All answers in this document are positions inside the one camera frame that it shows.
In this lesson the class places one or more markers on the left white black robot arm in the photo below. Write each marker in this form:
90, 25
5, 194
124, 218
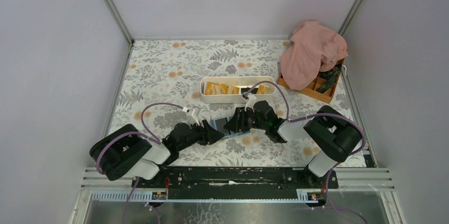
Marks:
127, 151

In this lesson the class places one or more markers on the white slotted cable duct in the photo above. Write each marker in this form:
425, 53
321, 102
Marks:
162, 197

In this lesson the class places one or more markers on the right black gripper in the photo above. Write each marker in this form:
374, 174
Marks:
237, 123

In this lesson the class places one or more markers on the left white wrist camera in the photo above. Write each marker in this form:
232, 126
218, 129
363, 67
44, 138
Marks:
192, 115

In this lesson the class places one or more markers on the green camouflage item in tray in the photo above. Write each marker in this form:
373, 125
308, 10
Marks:
329, 78

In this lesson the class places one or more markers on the pink crumpled cloth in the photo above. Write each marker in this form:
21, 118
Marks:
314, 49

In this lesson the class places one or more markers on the white oblong plastic bin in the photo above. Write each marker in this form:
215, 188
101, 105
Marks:
235, 84

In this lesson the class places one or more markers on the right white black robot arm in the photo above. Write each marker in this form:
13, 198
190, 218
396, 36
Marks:
335, 135

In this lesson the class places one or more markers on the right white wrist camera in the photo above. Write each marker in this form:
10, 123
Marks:
250, 100

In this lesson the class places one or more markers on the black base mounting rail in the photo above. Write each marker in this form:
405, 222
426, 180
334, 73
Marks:
229, 182

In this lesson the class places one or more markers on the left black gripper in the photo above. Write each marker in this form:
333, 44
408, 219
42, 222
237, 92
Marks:
207, 135

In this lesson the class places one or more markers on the tan credit card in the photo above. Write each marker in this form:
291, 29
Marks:
221, 89

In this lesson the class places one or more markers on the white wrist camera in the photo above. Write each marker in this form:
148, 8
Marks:
192, 115
250, 100

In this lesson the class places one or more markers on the orange wooden divided tray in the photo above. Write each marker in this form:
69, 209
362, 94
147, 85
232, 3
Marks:
325, 97

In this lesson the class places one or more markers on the black item in bin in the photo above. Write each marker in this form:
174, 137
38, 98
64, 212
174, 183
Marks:
249, 89

